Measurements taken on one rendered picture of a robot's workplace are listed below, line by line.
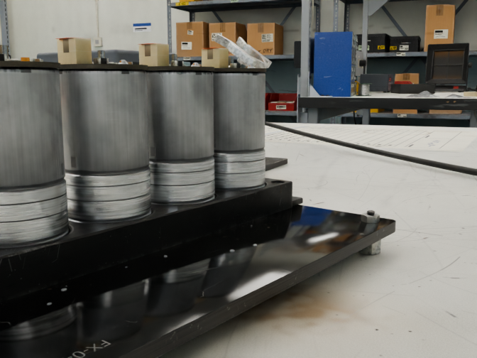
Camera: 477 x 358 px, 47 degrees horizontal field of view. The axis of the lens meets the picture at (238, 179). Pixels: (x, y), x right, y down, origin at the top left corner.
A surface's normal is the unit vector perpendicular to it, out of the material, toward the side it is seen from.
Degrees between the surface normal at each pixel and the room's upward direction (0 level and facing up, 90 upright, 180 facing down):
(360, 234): 0
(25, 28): 90
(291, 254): 0
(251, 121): 90
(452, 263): 0
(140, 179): 90
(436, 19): 90
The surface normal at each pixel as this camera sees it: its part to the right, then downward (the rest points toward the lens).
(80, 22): -0.37, 0.16
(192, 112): 0.56, 0.14
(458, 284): 0.00, -0.98
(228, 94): -0.02, 0.18
